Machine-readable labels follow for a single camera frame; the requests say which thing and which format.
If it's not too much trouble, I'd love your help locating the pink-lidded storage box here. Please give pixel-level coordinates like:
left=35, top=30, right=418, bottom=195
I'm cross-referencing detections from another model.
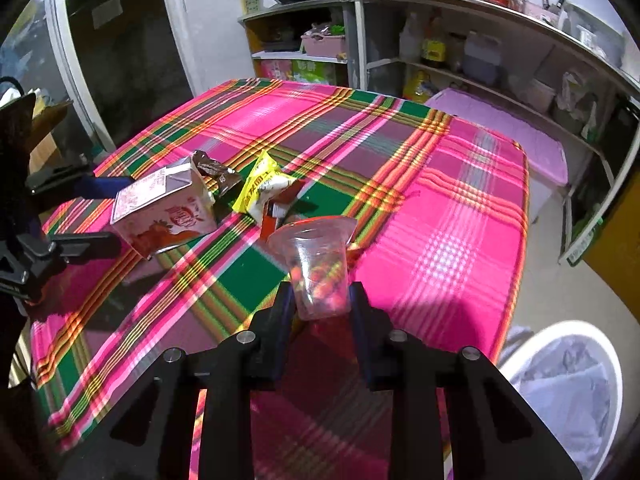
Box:
left=425, top=87, right=569, bottom=226

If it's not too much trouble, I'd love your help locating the glass door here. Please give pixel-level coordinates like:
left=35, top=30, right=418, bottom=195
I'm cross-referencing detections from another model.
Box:
left=0, top=0, right=195, bottom=161

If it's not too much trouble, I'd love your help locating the white plastic bag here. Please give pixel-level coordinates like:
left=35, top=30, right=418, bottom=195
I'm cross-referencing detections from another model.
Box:
left=552, top=70, right=599, bottom=136

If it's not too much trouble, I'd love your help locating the red snack wrapper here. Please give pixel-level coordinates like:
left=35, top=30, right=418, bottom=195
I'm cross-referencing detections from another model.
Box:
left=260, top=180, right=307, bottom=241

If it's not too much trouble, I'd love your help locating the dark bottle with yellow label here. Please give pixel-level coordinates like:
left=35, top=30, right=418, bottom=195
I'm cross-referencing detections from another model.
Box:
left=422, top=15, right=448, bottom=69

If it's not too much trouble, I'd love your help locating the yellow wooden door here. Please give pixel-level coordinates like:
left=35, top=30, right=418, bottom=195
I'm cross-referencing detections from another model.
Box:
left=582, top=130, right=640, bottom=313

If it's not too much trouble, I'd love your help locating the pink plastic basket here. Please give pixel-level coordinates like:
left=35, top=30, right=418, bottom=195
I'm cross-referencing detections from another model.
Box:
left=301, top=30, right=349, bottom=59

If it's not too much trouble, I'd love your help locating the pink knife holder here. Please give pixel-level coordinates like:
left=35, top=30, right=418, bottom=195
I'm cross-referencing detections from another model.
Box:
left=522, top=0, right=570, bottom=27

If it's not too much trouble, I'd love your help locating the yellow snack wrapper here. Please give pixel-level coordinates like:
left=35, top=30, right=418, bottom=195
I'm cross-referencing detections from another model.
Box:
left=231, top=150, right=296, bottom=223

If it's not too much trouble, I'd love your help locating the large grey shelf unit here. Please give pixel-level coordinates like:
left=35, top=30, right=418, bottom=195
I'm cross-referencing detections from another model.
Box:
left=330, top=0, right=640, bottom=267

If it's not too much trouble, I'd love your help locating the pink printed packet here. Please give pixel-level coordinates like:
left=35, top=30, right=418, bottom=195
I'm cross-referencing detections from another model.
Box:
left=257, top=59, right=294, bottom=81

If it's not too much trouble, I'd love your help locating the purple plastic jerrycan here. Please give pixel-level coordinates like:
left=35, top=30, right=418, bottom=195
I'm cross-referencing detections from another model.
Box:
left=462, top=30, right=504, bottom=86

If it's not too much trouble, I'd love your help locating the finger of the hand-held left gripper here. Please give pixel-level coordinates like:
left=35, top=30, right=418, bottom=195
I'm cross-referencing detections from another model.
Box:
left=0, top=231, right=122, bottom=307
left=25, top=162, right=135, bottom=200

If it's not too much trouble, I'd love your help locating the pink milk carton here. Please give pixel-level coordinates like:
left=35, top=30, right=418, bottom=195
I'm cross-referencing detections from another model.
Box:
left=109, top=156, right=217, bottom=260

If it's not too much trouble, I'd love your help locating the green bottle with white label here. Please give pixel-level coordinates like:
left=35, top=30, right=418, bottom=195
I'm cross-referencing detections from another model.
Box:
left=565, top=217, right=604, bottom=267

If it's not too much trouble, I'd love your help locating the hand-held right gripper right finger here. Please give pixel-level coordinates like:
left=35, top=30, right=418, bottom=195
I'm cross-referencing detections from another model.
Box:
left=349, top=282, right=583, bottom=480

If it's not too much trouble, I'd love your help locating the green printed packet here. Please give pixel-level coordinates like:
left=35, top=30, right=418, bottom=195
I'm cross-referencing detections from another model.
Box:
left=292, top=59, right=337, bottom=85

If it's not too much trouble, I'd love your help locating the small grey shelf unit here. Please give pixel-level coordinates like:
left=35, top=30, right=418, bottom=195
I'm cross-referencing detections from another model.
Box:
left=237, top=0, right=358, bottom=88

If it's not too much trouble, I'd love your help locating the white plastic jug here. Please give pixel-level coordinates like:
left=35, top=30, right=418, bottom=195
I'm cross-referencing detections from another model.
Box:
left=399, top=12, right=426, bottom=61

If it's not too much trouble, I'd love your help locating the clear plastic cup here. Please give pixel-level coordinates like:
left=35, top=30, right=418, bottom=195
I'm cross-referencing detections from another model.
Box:
left=267, top=216, right=359, bottom=322

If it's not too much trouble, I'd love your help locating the white round bin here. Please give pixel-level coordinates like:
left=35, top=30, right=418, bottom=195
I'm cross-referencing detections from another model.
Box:
left=497, top=321, right=624, bottom=480

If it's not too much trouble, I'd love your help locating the wooden cabinet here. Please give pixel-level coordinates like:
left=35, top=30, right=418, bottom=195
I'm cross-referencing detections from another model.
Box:
left=25, top=100, right=76, bottom=172

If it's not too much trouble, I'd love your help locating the yellow oil bottle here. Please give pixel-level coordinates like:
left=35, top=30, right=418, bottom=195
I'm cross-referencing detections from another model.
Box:
left=402, top=70, right=441, bottom=104

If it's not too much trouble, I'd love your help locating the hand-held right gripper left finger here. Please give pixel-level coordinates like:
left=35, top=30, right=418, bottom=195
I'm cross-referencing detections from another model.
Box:
left=62, top=282, right=296, bottom=480

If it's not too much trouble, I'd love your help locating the brown snack wrapper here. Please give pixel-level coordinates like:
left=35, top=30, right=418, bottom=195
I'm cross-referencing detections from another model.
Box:
left=192, top=150, right=242, bottom=197

